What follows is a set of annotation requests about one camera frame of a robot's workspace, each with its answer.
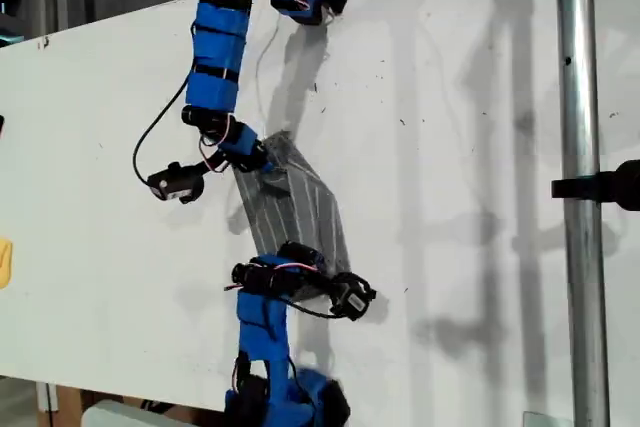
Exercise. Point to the grey white-striped towel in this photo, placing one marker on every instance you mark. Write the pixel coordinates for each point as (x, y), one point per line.
(300, 212)

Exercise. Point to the white plastic box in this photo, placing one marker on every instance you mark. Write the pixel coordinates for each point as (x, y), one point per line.
(115, 417)

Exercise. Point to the small black object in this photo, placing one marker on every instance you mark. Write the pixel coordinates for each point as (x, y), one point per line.
(1, 126)

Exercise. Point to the brown wooden board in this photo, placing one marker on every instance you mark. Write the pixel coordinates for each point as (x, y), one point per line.
(70, 407)

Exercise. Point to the yellow object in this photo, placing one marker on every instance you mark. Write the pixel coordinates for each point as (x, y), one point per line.
(5, 262)

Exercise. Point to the black clamp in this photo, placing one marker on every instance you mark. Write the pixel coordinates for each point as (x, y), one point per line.
(615, 184)

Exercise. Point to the steel post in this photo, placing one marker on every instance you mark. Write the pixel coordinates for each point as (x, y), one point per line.
(580, 97)

